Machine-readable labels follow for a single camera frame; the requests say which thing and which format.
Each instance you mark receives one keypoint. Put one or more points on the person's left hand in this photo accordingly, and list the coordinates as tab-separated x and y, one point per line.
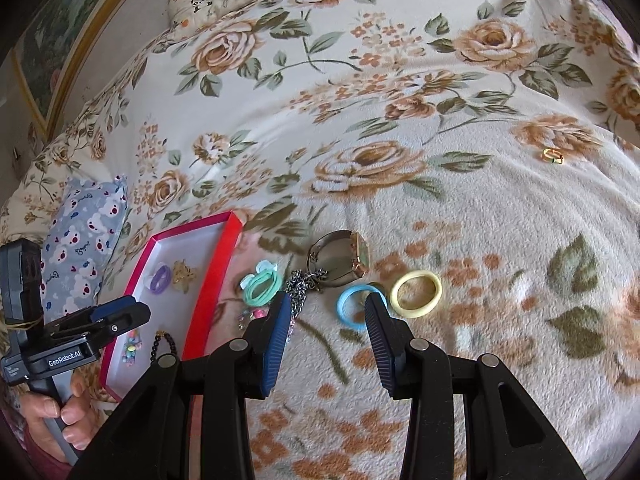
50	412

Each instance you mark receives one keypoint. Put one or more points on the blue bear print pillow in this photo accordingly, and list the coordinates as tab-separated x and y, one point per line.
95	225

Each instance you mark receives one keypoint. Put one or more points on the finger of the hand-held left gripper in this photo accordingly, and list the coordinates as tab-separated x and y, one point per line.
125	322
115	306

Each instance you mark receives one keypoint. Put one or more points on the floral fleece blanket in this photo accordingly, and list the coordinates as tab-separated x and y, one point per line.
500	360

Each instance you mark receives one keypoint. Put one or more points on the pink decorated hair clip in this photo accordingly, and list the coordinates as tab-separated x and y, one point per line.
257	315

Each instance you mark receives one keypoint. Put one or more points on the gold framed picture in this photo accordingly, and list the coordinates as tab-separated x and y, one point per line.
60	20

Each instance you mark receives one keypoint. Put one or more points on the floral rose bedspread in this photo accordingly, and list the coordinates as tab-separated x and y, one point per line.
350	35

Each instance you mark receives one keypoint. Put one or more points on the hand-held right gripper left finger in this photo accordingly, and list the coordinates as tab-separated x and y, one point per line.
277	345

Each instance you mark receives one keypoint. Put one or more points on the yellow crown charm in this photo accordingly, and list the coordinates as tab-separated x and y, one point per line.
183	275

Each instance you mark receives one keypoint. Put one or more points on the metal wrist watch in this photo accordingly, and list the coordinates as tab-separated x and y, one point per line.
360	257

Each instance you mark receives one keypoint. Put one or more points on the red jewelry box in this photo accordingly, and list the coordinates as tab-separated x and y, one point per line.
200	245

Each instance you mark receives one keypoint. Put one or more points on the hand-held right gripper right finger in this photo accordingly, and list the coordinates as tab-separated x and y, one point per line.
382	350

